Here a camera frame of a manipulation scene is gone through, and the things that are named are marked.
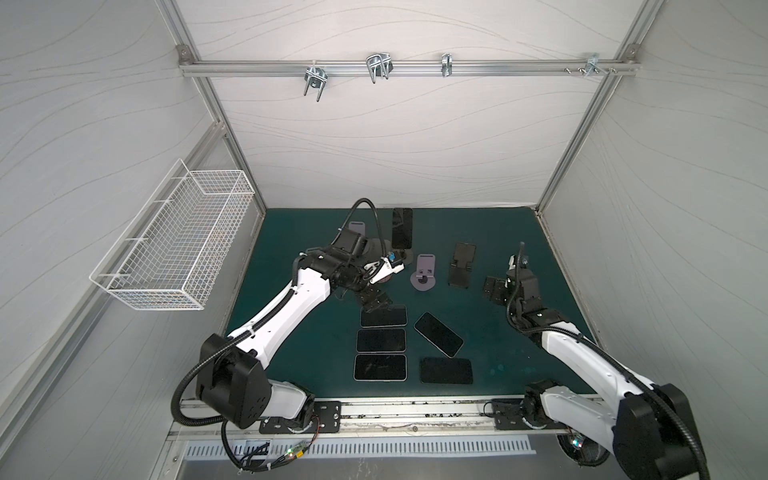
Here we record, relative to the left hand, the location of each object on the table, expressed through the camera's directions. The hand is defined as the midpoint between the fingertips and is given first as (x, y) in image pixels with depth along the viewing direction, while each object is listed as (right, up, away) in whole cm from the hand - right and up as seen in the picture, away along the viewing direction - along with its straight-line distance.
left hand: (384, 281), depth 80 cm
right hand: (+37, +1, +7) cm, 37 cm away
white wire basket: (-50, +11, -10) cm, 53 cm away
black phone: (+16, -25, +2) cm, 30 cm away
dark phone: (+5, +15, +19) cm, 25 cm away
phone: (+1, -12, +11) cm, 17 cm away
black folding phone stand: (+25, +2, +18) cm, 31 cm away
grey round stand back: (+8, +5, +25) cm, 27 cm away
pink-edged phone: (-1, -19, +6) cm, 20 cm away
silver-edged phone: (+16, -18, +9) cm, 25 cm away
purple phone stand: (+13, -1, +16) cm, 21 cm away
